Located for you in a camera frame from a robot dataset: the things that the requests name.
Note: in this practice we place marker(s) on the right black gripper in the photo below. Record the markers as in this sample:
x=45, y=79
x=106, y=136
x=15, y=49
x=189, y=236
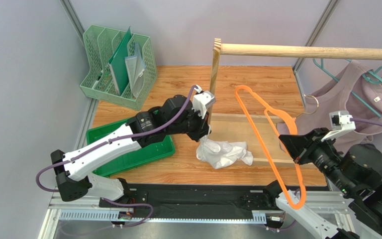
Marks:
x=306, y=150

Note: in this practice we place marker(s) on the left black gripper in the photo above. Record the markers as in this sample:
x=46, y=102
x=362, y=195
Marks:
x=203, y=128

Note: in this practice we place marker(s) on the white tank top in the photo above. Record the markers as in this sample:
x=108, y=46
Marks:
x=221, y=154

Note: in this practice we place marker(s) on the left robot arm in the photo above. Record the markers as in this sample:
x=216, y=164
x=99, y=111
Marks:
x=178, y=115

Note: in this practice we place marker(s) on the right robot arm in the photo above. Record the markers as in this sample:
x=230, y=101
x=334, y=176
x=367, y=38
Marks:
x=358, y=174

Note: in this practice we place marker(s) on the mauve tank top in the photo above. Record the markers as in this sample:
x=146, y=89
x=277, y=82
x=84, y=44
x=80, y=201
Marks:
x=349, y=92

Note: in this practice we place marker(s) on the teal hanger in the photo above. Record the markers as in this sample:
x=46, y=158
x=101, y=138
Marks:
x=372, y=76

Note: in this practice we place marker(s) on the green plastic tray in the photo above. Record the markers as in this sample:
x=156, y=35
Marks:
x=133, y=159

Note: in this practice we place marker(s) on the grey mesh pouch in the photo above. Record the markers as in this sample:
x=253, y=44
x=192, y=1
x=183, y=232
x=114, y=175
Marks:
x=135, y=67

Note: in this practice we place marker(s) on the dark green folder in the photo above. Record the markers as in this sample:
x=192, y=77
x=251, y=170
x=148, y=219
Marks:
x=117, y=64

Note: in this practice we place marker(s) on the light green file organizer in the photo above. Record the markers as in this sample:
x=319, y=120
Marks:
x=100, y=44

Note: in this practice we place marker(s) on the wooden clothes rack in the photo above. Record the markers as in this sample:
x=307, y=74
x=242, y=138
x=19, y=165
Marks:
x=220, y=48

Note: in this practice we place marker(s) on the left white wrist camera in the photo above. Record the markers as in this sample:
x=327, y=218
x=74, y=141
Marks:
x=202, y=101

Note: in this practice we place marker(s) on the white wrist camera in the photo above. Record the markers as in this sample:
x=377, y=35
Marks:
x=202, y=101
x=341, y=123

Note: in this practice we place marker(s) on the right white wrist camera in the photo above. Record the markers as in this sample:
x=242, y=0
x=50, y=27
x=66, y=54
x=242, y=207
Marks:
x=341, y=123

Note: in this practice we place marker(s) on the aluminium frame rail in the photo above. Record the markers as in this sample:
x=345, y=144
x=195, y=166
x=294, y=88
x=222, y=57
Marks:
x=91, y=218

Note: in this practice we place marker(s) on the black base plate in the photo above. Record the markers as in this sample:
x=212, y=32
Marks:
x=183, y=201

